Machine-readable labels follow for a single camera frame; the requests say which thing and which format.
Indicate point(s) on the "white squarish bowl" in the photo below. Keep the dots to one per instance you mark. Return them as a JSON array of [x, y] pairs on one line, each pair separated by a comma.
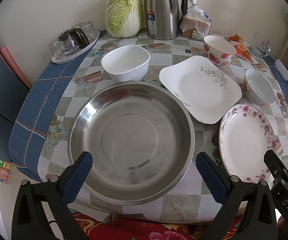
[[127, 63]]

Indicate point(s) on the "white oval tray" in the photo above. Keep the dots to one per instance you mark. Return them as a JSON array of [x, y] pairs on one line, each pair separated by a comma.
[[61, 57]]

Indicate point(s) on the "glass teapot brown handle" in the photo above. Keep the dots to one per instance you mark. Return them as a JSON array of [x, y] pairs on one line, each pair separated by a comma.
[[73, 38]]

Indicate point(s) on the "pink floral round plate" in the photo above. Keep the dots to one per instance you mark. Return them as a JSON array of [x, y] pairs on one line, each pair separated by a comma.
[[244, 137]]

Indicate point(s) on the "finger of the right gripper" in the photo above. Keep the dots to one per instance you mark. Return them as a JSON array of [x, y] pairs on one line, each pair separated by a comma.
[[277, 169]]

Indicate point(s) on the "orange snack packet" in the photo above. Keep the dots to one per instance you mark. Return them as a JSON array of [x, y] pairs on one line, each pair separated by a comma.
[[242, 52], [237, 38]]

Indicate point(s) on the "white square floral plate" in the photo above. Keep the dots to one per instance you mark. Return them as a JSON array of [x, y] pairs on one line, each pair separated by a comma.
[[205, 91]]

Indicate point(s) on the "clear glass mug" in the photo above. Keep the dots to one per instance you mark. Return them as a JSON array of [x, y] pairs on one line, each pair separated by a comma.
[[260, 46]]

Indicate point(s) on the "stainless steel thermos jug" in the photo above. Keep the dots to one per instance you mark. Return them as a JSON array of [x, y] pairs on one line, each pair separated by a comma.
[[163, 18]]

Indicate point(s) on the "strawberry pattern bowl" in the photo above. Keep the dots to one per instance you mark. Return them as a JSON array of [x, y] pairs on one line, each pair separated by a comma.
[[218, 50]]

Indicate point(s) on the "small white round bowl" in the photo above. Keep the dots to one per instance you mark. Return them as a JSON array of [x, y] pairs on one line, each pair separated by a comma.
[[257, 90]]

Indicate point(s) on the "checkered blue tablecloth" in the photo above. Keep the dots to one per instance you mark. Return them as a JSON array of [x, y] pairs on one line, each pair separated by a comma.
[[39, 140]]

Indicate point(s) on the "pink rolled mat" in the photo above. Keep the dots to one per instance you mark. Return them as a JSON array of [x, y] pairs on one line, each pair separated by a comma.
[[7, 58]]

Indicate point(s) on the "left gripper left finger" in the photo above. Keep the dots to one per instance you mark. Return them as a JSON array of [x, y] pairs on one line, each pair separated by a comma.
[[29, 219]]

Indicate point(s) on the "white power strip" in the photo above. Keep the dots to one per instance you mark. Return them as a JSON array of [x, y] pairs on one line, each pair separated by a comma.
[[282, 69]]

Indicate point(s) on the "orange snack packet rear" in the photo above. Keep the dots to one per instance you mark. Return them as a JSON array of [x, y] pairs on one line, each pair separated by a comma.
[[237, 38]]

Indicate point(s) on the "red floral cushion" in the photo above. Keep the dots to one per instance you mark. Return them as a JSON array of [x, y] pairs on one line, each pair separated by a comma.
[[117, 227]]

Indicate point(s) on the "napa cabbage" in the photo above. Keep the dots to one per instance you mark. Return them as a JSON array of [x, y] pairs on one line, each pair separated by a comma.
[[123, 18]]

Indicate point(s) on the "orange snack packet front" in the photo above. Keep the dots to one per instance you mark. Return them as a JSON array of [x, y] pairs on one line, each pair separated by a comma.
[[242, 52]]

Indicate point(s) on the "upturned glass cup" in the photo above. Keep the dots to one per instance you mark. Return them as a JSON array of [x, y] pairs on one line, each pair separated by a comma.
[[88, 29], [78, 25], [55, 47]]

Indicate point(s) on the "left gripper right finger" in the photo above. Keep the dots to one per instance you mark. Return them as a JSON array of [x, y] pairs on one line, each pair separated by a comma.
[[259, 219]]

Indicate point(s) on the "bagged sliced bread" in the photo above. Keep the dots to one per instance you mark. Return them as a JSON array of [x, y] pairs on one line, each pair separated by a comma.
[[196, 23]]

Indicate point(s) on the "large stainless steel basin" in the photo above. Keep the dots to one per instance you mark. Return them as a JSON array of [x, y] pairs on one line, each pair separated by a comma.
[[141, 139]]

